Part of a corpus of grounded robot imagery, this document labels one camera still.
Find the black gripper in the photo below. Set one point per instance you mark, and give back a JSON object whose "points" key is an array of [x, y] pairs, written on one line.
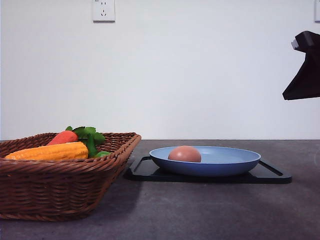
{"points": [[306, 84]]}

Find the brown egg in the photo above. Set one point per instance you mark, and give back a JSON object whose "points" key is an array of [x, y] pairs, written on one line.
{"points": [[185, 153]]}

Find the blue round plate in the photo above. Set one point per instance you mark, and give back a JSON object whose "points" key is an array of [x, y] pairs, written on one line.
{"points": [[215, 161]]}

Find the brown wicker basket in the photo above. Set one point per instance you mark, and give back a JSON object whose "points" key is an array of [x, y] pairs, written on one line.
{"points": [[59, 190]]}

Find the black rectangular tray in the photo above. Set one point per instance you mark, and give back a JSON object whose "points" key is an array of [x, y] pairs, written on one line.
{"points": [[145, 169]]}

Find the green toy pepper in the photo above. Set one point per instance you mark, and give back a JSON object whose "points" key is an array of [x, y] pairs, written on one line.
{"points": [[102, 154]]}

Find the orange toy carrot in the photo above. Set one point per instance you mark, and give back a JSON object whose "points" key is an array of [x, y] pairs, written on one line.
{"points": [[87, 135]]}

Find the yellow toy corn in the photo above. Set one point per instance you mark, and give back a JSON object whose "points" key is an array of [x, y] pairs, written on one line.
{"points": [[56, 151]]}

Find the white wall plate right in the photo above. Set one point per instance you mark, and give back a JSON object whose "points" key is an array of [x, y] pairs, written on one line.
{"points": [[317, 11]]}

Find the white wall socket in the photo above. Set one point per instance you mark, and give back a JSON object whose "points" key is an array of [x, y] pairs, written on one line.
{"points": [[103, 11]]}

